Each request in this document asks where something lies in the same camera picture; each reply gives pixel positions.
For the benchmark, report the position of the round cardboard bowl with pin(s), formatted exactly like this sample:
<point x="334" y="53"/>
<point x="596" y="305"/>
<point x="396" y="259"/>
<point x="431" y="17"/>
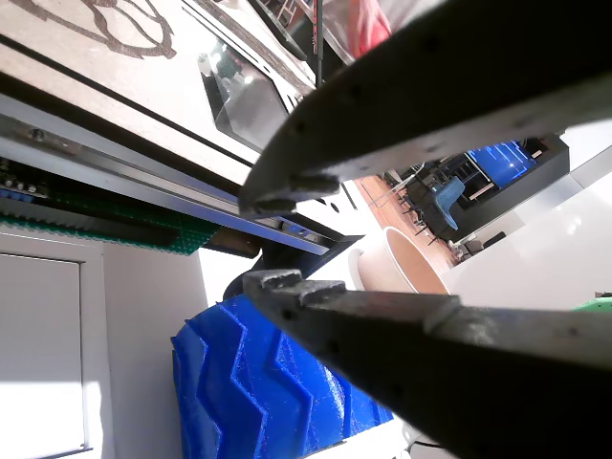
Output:
<point x="382" y="268"/>

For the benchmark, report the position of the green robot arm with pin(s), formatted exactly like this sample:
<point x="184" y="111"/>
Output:
<point x="597" y="303"/>

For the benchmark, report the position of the wooden microrover chassis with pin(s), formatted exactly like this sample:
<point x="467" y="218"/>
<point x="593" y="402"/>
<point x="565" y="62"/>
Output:
<point x="119" y="86"/>

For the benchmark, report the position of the red cloth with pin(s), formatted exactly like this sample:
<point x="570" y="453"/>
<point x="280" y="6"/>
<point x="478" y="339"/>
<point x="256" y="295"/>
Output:
<point x="373" y="24"/>

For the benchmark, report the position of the blue upholstered chair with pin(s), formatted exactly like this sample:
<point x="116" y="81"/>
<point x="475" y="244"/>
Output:
<point x="447" y="196"/>

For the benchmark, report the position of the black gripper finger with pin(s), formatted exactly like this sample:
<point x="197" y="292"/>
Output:
<point x="430" y="86"/>
<point x="454" y="373"/>

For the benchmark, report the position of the black tv cabinet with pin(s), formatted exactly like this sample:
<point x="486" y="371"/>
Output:
<point x="526" y="196"/>

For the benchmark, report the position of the blue lit monitor screen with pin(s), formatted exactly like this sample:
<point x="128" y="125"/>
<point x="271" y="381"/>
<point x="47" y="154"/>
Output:
<point x="497" y="160"/>

